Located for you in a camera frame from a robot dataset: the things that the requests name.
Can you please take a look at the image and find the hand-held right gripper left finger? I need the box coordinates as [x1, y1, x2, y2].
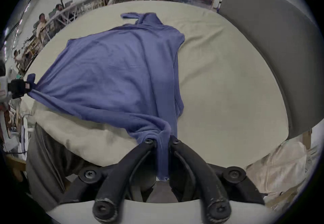
[59, 138, 157, 223]

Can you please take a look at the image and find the row of tables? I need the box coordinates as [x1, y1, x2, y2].
[23, 0, 119, 66]

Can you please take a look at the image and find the blue shirt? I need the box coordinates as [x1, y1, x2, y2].
[25, 12, 185, 181]

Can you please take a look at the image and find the grey padded headboard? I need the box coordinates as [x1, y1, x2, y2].
[219, 0, 324, 140]

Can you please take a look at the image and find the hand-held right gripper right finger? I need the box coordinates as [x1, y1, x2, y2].
[168, 136, 265, 223]

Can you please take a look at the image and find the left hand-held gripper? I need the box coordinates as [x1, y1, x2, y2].
[0, 76, 31, 103]

